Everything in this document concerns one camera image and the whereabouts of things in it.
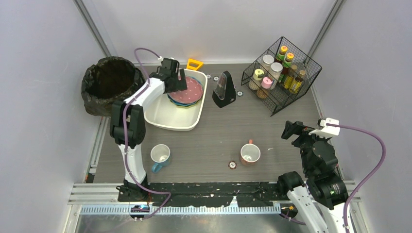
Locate pink polka dot plate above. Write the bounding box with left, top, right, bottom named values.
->
left=167, top=76, right=204, bottom=102

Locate blue polka dot plate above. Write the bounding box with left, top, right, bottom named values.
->
left=167, top=80, right=205, bottom=107

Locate green polka dot plate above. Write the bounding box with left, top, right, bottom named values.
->
left=172, top=99, right=202, bottom=108

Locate yellow label oil bottle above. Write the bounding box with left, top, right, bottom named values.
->
left=289, top=69, right=306, bottom=94

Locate yellow oil bottle brown cap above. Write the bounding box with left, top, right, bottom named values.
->
left=283, top=64, right=298, bottom=89

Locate orange handled white mug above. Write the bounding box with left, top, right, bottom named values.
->
left=240, top=139, right=261, bottom=166

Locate pink lid spice shaker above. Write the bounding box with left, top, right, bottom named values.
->
left=257, top=77, right=273, bottom=99

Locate black wire basket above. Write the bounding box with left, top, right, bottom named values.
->
left=241, top=36, right=322, bottom=115

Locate grain jar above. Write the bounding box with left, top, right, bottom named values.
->
left=269, top=62, right=283, bottom=90
left=259, top=54, right=275, bottom=73

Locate red sauce bottle yellow cap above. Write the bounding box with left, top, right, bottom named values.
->
left=278, top=52, right=294, bottom=83

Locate yellow lid spice shaker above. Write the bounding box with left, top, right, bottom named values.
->
left=248, top=68, right=265, bottom=91

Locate blue handled white mug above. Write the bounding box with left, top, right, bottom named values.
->
left=150, top=144, right=171, bottom=173

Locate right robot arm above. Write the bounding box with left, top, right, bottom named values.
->
left=276, top=118, right=354, bottom=233

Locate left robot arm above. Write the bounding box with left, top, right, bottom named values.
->
left=110, top=58, right=187, bottom=201

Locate white rectangular basin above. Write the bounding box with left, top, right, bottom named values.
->
left=144, top=69, right=208, bottom=131

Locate black metronome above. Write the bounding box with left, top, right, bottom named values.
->
left=212, top=71, right=237, bottom=108

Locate black bag lined trash bin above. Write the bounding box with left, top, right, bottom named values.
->
left=81, top=56, right=145, bottom=117

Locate brown poker chip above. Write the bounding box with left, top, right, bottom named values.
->
left=228, top=161, right=237, bottom=169

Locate black base mat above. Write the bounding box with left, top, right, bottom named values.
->
left=149, top=182, right=288, bottom=207

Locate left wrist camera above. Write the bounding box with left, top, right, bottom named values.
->
left=173, top=59, right=180, bottom=80

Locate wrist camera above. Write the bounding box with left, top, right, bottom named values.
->
left=309, top=117, right=340, bottom=138
left=173, top=59, right=180, bottom=80

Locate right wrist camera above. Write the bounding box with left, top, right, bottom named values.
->
left=309, top=117, right=340, bottom=138

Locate orange plastic handle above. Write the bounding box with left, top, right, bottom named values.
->
left=186, top=58, right=204, bottom=71

